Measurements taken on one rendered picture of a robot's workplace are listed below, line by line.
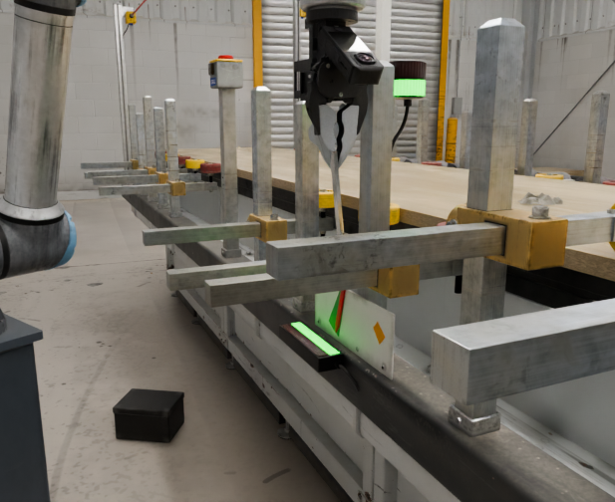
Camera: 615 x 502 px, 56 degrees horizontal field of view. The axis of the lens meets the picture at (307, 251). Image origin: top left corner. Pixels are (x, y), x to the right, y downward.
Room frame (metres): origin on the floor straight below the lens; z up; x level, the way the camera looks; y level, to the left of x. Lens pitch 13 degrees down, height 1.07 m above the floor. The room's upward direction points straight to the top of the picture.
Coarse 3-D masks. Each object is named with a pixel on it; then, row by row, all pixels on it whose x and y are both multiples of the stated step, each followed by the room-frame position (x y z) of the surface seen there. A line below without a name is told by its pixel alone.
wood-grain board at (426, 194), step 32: (288, 160) 2.52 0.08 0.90; (320, 160) 2.52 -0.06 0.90; (352, 160) 2.52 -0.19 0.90; (352, 192) 1.38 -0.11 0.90; (416, 192) 1.38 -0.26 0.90; (448, 192) 1.38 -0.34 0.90; (512, 192) 1.38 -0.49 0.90; (544, 192) 1.38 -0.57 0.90; (576, 192) 1.38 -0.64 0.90; (608, 192) 1.38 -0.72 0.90; (416, 224) 1.08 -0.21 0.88; (576, 256) 0.75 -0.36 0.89; (608, 256) 0.71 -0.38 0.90
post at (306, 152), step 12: (300, 108) 1.09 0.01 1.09; (300, 120) 1.09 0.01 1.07; (300, 132) 1.09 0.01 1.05; (300, 144) 1.09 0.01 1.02; (312, 144) 1.09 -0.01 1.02; (300, 156) 1.09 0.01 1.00; (312, 156) 1.09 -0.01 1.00; (300, 168) 1.09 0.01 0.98; (312, 168) 1.09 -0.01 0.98; (300, 180) 1.09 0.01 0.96; (312, 180) 1.09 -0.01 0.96; (300, 192) 1.09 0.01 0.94; (312, 192) 1.09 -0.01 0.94; (300, 204) 1.09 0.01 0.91; (312, 204) 1.09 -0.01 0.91; (300, 216) 1.09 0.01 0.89; (312, 216) 1.09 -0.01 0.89; (300, 228) 1.09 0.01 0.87; (312, 228) 1.09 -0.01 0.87; (300, 300) 1.09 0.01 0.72; (312, 300) 1.09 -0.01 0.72
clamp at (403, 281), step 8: (384, 272) 0.80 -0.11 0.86; (392, 272) 0.79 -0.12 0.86; (400, 272) 0.79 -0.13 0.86; (408, 272) 0.80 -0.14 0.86; (416, 272) 0.81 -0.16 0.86; (384, 280) 0.80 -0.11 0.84; (392, 280) 0.79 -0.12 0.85; (400, 280) 0.79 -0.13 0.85; (408, 280) 0.80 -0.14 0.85; (416, 280) 0.81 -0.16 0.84; (376, 288) 0.82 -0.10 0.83; (384, 288) 0.80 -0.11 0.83; (392, 288) 0.79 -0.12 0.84; (400, 288) 0.79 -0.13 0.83; (408, 288) 0.80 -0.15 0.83; (416, 288) 0.81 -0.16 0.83; (392, 296) 0.79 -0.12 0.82; (400, 296) 0.79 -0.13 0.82
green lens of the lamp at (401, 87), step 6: (396, 84) 0.87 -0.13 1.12; (402, 84) 0.87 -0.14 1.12; (408, 84) 0.87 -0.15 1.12; (414, 84) 0.87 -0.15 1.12; (420, 84) 0.88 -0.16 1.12; (396, 90) 0.87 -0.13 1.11; (402, 90) 0.87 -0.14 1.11; (408, 90) 0.87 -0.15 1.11; (414, 90) 0.87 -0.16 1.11; (420, 90) 0.88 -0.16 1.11
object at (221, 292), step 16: (352, 272) 0.80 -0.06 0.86; (368, 272) 0.81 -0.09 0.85; (432, 272) 0.86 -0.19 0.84; (448, 272) 0.87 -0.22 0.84; (208, 288) 0.72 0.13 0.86; (224, 288) 0.72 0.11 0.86; (240, 288) 0.73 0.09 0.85; (256, 288) 0.74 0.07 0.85; (272, 288) 0.75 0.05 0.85; (288, 288) 0.76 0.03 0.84; (304, 288) 0.77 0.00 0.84; (320, 288) 0.78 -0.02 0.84; (336, 288) 0.79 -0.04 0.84; (352, 288) 0.80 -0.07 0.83; (208, 304) 0.73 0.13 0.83; (224, 304) 0.72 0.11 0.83
